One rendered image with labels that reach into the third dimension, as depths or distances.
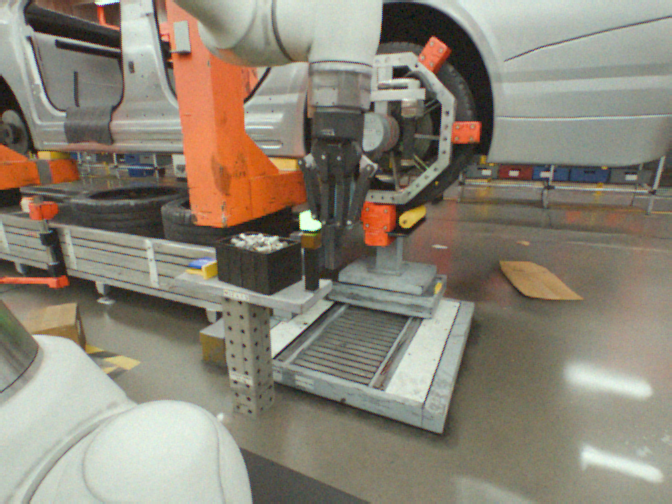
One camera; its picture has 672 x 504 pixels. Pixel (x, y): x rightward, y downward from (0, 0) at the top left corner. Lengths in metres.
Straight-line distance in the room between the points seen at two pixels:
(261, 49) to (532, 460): 1.17
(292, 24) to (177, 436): 0.49
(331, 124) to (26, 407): 0.46
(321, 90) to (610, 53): 1.17
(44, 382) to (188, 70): 1.15
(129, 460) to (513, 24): 1.53
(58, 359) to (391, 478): 0.86
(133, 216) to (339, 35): 1.89
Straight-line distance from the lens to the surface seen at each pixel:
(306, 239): 0.94
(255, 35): 0.60
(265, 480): 0.70
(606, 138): 1.56
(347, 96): 0.54
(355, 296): 1.74
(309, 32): 0.56
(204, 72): 1.41
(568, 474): 1.28
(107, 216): 2.33
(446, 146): 1.47
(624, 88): 1.57
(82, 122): 2.90
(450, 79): 1.56
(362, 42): 0.55
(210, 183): 1.42
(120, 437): 0.40
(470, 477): 1.18
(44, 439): 0.49
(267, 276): 0.96
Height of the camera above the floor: 0.85
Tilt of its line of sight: 18 degrees down
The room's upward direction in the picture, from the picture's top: straight up
